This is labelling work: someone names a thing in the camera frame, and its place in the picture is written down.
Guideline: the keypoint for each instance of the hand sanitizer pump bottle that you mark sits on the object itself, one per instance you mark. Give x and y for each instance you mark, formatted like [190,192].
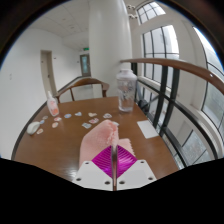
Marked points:
[52,106]

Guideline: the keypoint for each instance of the arched white-framed window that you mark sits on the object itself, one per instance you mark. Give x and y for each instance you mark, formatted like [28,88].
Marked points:
[150,11]

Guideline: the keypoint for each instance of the clear plastic water bottle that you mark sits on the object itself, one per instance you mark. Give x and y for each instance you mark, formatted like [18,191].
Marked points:
[126,90]

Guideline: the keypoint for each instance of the large curved side window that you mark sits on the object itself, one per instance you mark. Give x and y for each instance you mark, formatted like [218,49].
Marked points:
[213,83]

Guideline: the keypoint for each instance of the glass double door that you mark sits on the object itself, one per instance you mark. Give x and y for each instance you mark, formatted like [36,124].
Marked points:
[85,65]

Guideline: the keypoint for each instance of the brown wooden chair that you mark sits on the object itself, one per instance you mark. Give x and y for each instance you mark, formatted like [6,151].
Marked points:
[83,82]

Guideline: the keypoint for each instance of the white side door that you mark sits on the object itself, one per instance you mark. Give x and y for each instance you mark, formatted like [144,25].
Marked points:
[46,73]

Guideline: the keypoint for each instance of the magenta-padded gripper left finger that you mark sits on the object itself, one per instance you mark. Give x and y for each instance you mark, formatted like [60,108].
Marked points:
[90,175]

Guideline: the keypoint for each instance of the green exit sign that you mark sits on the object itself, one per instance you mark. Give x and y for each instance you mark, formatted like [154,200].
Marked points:
[86,49]

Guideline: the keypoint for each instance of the small sticker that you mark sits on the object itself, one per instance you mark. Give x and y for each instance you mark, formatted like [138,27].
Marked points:
[67,116]
[78,114]
[107,116]
[86,125]
[57,119]
[45,117]
[39,131]
[92,114]
[94,120]
[55,125]
[42,122]

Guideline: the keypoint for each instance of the tall white-framed window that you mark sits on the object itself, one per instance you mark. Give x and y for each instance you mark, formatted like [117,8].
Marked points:
[161,50]

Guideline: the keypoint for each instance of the wooden handrail black railing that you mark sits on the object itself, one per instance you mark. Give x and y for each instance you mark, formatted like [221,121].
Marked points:
[186,66]

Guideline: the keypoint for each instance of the pink towel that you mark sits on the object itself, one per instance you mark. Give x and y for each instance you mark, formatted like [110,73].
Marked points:
[96,140]

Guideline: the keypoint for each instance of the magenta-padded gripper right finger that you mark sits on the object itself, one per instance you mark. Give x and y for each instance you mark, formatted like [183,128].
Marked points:
[135,175]

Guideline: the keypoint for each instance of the white security camera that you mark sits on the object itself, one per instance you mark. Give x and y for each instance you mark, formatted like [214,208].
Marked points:
[131,6]
[133,16]

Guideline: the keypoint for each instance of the white paper sheet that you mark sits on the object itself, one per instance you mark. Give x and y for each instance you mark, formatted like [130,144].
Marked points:
[147,129]

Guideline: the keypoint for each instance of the white computer mouse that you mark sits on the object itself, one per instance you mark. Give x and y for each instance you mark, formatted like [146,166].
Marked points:
[33,128]

